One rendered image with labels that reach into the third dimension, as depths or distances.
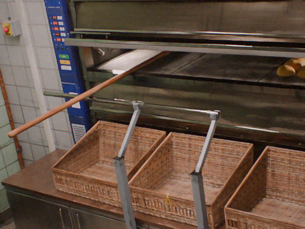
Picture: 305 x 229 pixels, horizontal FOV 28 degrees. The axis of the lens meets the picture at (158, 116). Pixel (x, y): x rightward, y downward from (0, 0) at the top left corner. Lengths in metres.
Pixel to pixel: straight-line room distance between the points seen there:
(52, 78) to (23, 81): 0.32
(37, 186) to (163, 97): 0.98
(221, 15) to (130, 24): 0.60
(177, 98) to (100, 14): 0.69
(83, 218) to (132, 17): 1.21
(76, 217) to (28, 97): 1.15
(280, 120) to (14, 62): 2.05
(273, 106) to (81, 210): 1.27
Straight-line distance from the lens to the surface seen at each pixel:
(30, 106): 4.44
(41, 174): 4.02
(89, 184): 3.51
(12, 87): 4.52
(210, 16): 3.20
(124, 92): 3.76
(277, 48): 2.89
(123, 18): 3.55
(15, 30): 4.21
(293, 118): 3.15
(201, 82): 3.35
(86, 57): 3.89
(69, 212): 3.69
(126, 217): 3.26
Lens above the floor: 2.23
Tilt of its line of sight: 21 degrees down
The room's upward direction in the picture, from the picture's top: 9 degrees counter-clockwise
